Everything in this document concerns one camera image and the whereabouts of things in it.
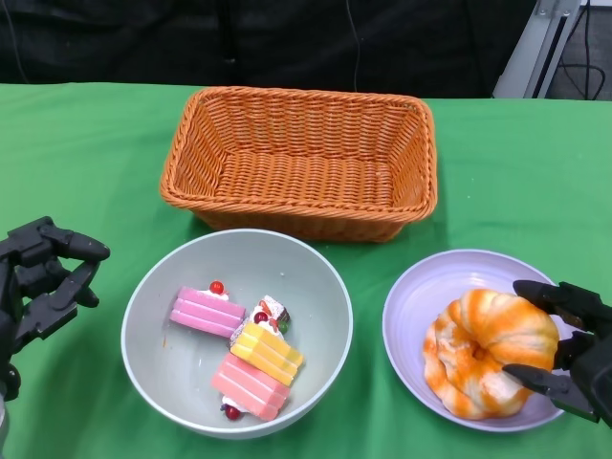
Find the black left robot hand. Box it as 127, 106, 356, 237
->
0, 216, 111, 403

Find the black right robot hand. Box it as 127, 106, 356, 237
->
502, 280, 612, 429

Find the ring-shaped orange striped bread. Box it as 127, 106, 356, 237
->
424, 310, 533, 421

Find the pink cake slice with cherry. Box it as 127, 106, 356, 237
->
170, 280, 248, 339

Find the pale lavender plate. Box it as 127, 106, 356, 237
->
382, 248, 573, 434

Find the small pink cake slice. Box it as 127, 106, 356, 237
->
211, 353, 293, 423

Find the chocolate cake piece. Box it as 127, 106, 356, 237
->
229, 295, 292, 350

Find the yellow layered cake slice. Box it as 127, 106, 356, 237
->
229, 321, 305, 387

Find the grey-green bowl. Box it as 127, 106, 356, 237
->
120, 228, 355, 440

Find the orange wicker basket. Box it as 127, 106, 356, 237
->
160, 86, 439, 244

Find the green tablecloth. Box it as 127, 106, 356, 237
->
0, 80, 612, 459

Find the black backdrop cloth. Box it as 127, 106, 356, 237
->
0, 0, 530, 100

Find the black stand pole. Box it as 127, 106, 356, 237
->
222, 0, 240, 87

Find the black floor cable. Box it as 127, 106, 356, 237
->
558, 9, 612, 101

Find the grey aluminium frame post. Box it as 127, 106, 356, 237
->
492, 0, 592, 100

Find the black hanging cable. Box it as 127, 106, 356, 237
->
346, 0, 364, 92

